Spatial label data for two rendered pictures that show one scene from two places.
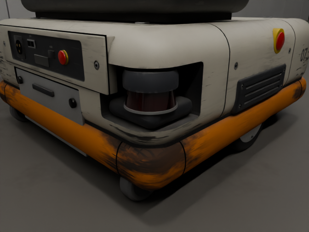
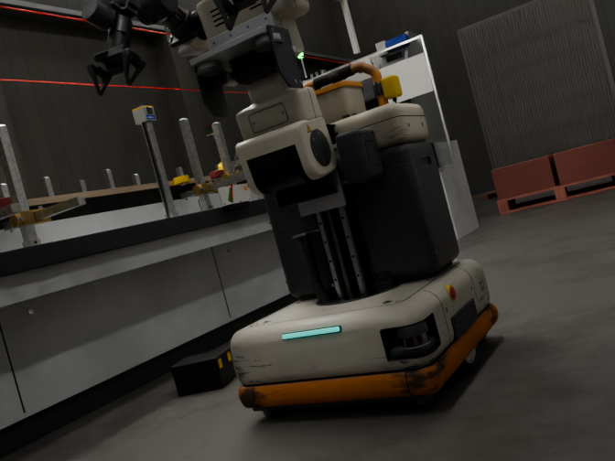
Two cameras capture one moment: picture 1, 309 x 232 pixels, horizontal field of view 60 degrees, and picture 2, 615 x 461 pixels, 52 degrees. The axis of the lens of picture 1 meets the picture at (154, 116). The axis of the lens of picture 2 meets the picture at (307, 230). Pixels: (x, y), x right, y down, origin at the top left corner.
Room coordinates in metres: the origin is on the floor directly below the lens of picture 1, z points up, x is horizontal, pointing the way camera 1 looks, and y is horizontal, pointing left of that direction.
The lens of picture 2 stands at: (2.63, -0.55, 0.56)
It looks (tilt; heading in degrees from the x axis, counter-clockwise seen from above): 2 degrees down; 167
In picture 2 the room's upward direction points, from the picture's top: 15 degrees counter-clockwise
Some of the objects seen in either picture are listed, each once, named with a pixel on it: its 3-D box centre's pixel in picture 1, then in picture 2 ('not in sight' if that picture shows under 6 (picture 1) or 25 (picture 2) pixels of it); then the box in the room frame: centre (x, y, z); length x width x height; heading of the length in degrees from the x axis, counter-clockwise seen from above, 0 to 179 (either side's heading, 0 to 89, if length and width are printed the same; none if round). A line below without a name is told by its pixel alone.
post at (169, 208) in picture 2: not in sight; (158, 170); (-0.31, -0.47, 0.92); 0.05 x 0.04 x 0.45; 136
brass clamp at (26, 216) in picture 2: not in sight; (29, 218); (0.21, -0.97, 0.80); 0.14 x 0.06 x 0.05; 136
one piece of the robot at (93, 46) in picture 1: (43, 51); not in sight; (0.51, 0.21, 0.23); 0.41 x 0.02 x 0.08; 46
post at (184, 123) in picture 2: not in sight; (195, 165); (-0.49, -0.28, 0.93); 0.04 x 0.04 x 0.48; 46
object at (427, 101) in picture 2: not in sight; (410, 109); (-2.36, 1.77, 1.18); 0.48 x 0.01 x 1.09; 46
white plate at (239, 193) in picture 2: not in sight; (235, 194); (-0.63, -0.11, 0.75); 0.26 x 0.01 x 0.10; 136
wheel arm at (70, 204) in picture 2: not in sight; (42, 214); (0.23, -0.92, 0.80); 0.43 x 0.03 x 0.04; 46
